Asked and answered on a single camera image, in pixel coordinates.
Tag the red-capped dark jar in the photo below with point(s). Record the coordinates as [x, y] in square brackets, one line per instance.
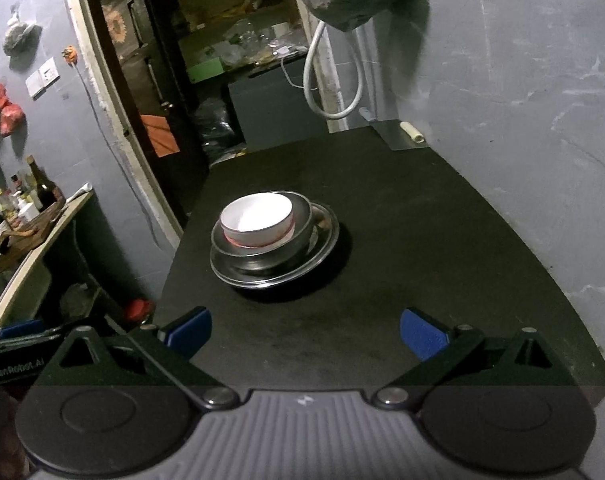
[140, 310]

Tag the orange patterned panel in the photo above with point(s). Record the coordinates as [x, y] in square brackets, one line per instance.
[160, 134]

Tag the steel plate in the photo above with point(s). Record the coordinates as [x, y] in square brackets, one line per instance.
[309, 247]

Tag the deep steel bowl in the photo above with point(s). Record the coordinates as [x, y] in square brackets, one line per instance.
[302, 208]

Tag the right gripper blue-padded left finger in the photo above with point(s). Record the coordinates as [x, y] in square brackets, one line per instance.
[169, 350]

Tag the dark grey cabinet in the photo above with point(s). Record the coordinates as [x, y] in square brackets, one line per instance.
[270, 107]

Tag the wooden side shelf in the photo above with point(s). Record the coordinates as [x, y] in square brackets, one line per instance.
[24, 291]

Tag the wall switch plate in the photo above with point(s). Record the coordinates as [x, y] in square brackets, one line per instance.
[38, 81]

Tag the green box on shelf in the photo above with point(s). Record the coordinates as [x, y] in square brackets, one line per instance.
[205, 70]

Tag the cream rolled cloth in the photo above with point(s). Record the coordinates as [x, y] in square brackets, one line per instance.
[414, 134]

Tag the white ceramic bowl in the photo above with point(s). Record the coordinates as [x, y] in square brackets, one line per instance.
[257, 220]

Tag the small hanging grey bag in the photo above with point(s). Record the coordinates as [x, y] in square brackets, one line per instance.
[19, 33]

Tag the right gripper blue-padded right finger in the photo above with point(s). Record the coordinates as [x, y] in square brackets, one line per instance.
[441, 351]

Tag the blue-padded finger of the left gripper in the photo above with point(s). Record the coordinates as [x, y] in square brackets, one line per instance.
[22, 329]
[22, 337]

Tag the red hanging bags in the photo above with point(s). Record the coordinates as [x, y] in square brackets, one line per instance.
[11, 114]

